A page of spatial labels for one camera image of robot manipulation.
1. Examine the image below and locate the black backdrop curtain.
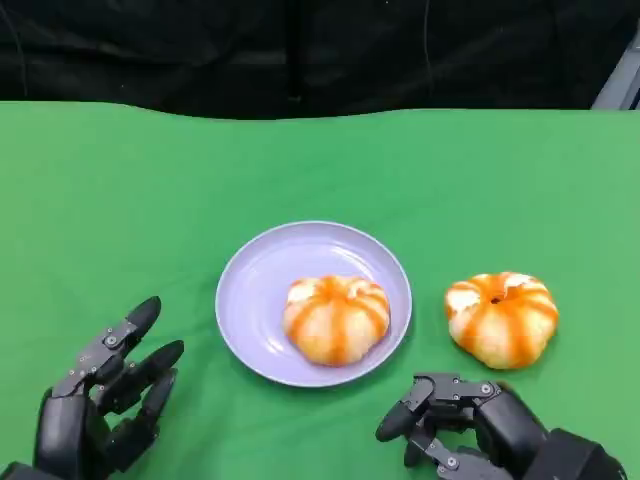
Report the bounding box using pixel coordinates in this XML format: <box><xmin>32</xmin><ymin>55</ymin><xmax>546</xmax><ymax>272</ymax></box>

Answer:
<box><xmin>0</xmin><ymin>0</ymin><xmax>640</xmax><ymax>121</ymax></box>

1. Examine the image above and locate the grey metal frame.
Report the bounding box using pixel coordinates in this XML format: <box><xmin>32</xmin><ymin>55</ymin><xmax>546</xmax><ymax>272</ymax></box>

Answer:
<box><xmin>591</xmin><ymin>43</ymin><xmax>640</xmax><ymax>111</ymax></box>

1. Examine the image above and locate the orange white toy bread roll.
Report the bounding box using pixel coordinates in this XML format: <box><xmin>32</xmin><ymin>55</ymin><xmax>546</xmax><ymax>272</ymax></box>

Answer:
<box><xmin>444</xmin><ymin>271</ymin><xmax>560</xmax><ymax>371</ymax></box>
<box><xmin>282</xmin><ymin>274</ymin><xmax>391</xmax><ymax>367</ymax></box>

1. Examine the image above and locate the green table cloth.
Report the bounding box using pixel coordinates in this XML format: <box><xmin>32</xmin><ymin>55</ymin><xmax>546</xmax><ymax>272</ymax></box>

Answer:
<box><xmin>0</xmin><ymin>99</ymin><xmax>640</xmax><ymax>480</ymax></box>

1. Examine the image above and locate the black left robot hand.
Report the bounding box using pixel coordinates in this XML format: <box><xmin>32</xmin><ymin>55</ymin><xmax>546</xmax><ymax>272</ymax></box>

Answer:
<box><xmin>32</xmin><ymin>295</ymin><xmax>186</xmax><ymax>474</ymax></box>

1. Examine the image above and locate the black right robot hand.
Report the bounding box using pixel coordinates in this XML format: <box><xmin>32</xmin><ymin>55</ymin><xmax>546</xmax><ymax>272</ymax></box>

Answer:
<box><xmin>375</xmin><ymin>371</ymin><xmax>552</xmax><ymax>480</ymax></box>

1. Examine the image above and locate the lilac plate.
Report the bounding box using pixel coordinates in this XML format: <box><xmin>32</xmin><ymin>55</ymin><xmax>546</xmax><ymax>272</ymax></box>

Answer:
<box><xmin>214</xmin><ymin>220</ymin><xmax>414</xmax><ymax>389</ymax></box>

